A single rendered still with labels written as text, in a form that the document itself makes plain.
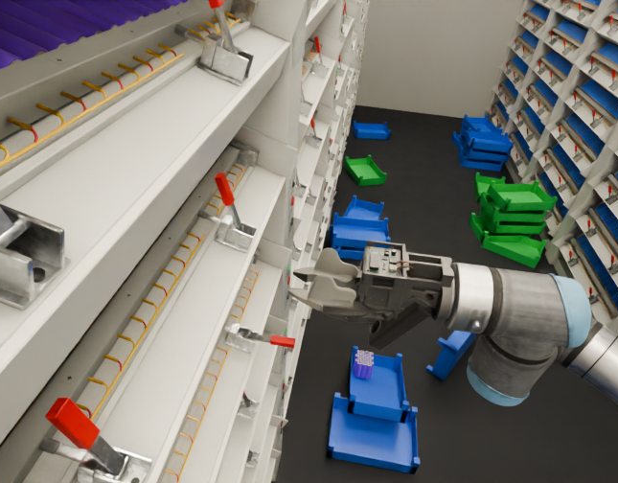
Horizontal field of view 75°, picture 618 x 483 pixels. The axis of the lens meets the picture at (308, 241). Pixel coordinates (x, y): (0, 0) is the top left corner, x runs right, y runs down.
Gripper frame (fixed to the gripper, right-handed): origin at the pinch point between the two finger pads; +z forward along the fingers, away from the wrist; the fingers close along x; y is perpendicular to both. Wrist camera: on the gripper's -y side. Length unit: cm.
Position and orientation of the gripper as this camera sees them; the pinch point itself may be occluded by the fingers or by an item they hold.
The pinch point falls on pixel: (299, 286)
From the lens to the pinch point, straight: 58.7
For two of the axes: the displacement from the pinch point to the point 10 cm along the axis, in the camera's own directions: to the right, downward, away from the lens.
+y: 0.3, -7.9, -6.1
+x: -1.6, 6.0, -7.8
